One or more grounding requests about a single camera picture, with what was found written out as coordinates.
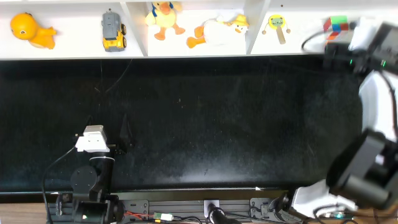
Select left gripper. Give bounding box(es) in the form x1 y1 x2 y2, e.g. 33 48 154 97
84 113 135 154

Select grey and yellow toy truck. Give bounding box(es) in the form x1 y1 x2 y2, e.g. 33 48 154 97
101 11 127 53

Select wooden cat face rattle drum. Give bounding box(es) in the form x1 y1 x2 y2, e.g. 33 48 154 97
261 14 292 45

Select many-coloured puzzle cube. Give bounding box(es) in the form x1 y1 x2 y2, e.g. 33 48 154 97
322 15 349 41

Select white shelf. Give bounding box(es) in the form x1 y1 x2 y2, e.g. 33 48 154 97
0 0 398 61

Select yellow rubber duck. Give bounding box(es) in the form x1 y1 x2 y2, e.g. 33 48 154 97
10 12 58 50

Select white plush duck yellow hat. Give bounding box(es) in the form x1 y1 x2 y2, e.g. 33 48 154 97
186 14 250 49

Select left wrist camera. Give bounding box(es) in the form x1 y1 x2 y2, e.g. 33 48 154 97
75 124 111 153

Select black cable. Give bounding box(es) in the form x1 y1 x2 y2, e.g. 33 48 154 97
42 133 79 224
300 29 398 224

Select mounting rail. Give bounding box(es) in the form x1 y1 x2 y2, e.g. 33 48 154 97
46 187 305 224

